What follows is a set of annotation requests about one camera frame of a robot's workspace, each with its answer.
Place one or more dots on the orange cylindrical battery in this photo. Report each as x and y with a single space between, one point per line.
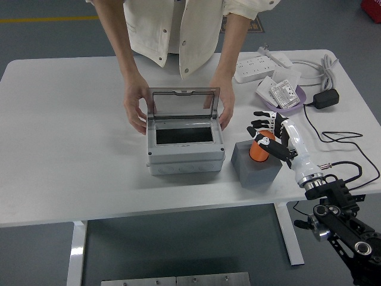
257 153

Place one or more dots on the person's right forearm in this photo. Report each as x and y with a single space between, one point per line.
119 44

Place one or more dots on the person's left forearm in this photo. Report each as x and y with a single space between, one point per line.
232 47

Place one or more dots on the purple plastic tray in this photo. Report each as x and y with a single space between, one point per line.
301 96

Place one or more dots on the large white packaging card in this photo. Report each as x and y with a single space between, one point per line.
285 74

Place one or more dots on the smoky transparent box lid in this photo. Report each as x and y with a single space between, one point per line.
178 104

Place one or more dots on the white power plug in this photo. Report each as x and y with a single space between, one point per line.
264 50

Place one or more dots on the person's left hand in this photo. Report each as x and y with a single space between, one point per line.
226 98

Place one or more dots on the white rectangular adapter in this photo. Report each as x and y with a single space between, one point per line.
281 60

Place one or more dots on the small white packaging card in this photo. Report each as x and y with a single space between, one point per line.
265 88

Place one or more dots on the grey plastic junction box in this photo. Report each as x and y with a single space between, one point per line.
184 158

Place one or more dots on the brown floor sign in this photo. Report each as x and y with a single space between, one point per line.
256 26

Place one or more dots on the white table leg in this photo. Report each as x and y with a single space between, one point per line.
76 253
290 235

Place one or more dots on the black power adapter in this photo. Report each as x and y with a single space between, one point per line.
326 99

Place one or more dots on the grey block battery holder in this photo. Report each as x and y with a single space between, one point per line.
256 175

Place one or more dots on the red object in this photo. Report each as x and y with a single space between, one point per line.
372 9

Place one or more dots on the grey metal plate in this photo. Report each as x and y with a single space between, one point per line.
212 280
137 282

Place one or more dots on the person's right hand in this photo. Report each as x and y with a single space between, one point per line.
134 98

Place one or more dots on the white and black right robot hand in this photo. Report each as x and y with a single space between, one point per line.
297 143

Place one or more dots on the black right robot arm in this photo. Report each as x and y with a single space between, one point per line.
339 220

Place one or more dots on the white power strip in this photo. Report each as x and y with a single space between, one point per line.
253 68

